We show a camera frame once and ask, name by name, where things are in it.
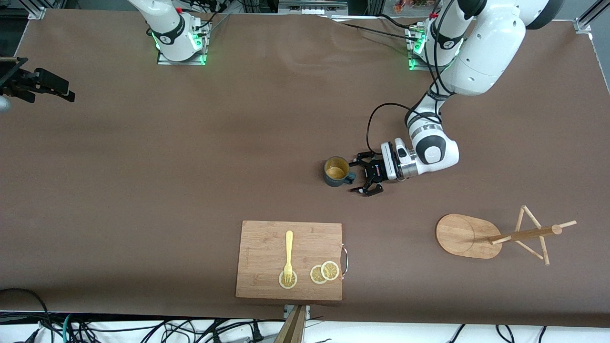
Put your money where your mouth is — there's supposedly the orange red decoration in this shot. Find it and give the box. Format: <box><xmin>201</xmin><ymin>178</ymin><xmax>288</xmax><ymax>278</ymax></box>
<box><xmin>393</xmin><ymin>0</ymin><xmax>438</xmax><ymax>13</ymax></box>

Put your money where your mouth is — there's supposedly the brown table cover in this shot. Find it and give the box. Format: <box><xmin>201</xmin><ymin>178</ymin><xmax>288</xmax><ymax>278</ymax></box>
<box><xmin>0</xmin><ymin>9</ymin><xmax>610</xmax><ymax>328</ymax></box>

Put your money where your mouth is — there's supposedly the black looped floor cable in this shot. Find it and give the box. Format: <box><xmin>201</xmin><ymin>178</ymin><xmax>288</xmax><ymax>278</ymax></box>
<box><xmin>0</xmin><ymin>288</ymin><xmax>53</xmax><ymax>343</ymax></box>

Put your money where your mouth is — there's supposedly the wooden mug rack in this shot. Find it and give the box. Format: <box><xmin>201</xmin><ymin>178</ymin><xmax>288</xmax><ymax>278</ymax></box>
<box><xmin>436</xmin><ymin>205</ymin><xmax>578</xmax><ymax>266</ymax></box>

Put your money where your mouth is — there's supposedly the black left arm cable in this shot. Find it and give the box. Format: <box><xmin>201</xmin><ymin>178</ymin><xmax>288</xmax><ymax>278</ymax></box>
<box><xmin>366</xmin><ymin>0</ymin><xmax>460</xmax><ymax>153</ymax></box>

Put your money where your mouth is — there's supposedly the teal mug yellow inside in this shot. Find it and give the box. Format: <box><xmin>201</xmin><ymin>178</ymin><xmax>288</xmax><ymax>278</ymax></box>
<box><xmin>323</xmin><ymin>156</ymin><xmax>357</xmax><ymax>188</ymax></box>

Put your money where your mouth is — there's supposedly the grey power strip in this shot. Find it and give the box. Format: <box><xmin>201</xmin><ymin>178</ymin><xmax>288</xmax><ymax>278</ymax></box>
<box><xmin>278</xmin><ymin>0</ymin><xmax>349</xmax><ymax>15</ymax></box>

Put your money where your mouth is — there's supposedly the bamboo cutting board metal handle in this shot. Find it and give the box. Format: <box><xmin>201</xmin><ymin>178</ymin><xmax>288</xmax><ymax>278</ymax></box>
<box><xmin>235</xmin><ymin>220</ymin><xmax>349</xmax><ymax>302</ymax></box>

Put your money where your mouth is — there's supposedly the black cable across cover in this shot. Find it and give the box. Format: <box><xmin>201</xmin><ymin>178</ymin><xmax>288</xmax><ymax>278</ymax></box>
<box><xmin>329</xmin><ymin>18</ymin><xmax>420</xmax><ymax>42</ymax></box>

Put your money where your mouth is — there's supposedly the wooden beam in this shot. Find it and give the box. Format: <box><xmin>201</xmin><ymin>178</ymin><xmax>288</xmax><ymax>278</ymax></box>
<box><xmin>274</xmin><ymin>305</ymin><xmax>306</xmax><ymax>343</ymax></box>

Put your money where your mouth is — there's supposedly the yellow plastic fork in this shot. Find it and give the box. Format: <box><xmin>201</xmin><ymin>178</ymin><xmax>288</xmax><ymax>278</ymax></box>
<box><xmin>284</xmin><ymin>231</ymin><xmax>294</xmax><ymax>285</ymax></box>

